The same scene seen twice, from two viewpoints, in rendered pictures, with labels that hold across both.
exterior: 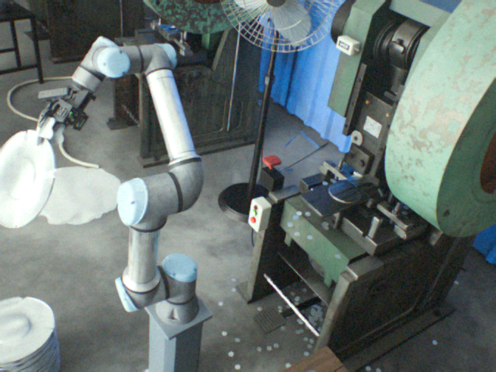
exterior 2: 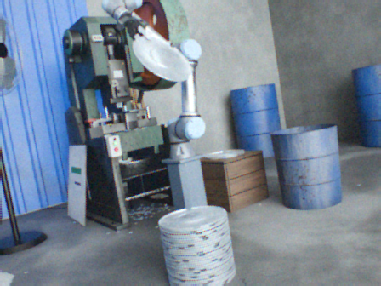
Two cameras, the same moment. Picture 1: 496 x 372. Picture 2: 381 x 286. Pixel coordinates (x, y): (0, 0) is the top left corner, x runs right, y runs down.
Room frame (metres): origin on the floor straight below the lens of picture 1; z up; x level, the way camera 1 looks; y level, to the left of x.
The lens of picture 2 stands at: (0.94, 2.27, 0.71)
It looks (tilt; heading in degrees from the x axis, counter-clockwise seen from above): 5 degrees down; 274
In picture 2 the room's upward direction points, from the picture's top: 9 degrees counter-clockwise
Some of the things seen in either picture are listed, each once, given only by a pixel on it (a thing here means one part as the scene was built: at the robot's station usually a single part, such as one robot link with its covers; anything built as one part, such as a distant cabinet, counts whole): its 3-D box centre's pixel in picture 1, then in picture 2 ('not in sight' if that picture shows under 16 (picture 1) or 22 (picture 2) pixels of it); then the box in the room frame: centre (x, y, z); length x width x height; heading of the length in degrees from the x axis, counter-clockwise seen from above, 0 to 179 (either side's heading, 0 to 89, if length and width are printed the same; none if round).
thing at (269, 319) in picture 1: (309, 302); (142, 196); (1.54, -0.36, 0.14); 0.59 x 0.10 x 0.05; 129
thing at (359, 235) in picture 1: (360, 205); (122, 126); (1.63, -0.47, 0.67); 0.45 x 0.30 x 0.06; 39
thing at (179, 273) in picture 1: (177, 276); (179, 128); (1.14, 0.19, 0.62); 0.13 x 0.12 x 0.14; 126
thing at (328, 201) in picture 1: (331, 209); (131, 119); (1.52, -0.33, 0.72); 0.25 x 0.14 x 0.14; 129
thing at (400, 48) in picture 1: (407, 69); (109, 48); (1.63, -0.47, 1.27); 0.21 x 0.12 x 0.34; 129
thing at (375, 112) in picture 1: (379, 131); (116, 78); (1.60, -0.44, 1.04); 0.17 x 0.15 x 0.30; 129
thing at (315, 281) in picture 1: (341, 266); (130, 173); (1.63, -0.48, 0.31); 0.43 x 0.42 x 0.01; 39
